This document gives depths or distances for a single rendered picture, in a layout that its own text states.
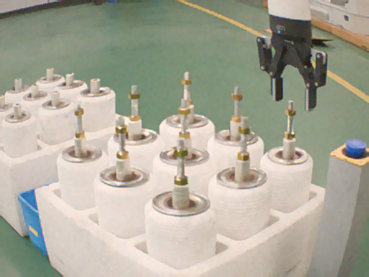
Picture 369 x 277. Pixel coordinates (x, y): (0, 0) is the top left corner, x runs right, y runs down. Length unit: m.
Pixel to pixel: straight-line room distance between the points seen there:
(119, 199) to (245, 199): 0.17
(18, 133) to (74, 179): 0.28
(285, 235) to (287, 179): 0.10
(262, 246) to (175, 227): 0.15
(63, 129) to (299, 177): 0.54
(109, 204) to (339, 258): 0.37
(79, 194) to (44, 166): 0.26
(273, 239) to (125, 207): 0.22
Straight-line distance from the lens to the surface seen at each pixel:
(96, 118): 1.28
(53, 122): 1.21
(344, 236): 0.81
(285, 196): 0.92
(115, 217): 0.84
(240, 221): 0.83
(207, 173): 0.90
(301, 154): 0.94
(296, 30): 0.84
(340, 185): 0.79
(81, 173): 0.91
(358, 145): 0.78
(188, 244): 0.75
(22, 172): 1.14
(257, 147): 0.98
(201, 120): 1.08
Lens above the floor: 0.59
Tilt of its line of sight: 20 degrees down
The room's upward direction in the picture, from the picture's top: straight up
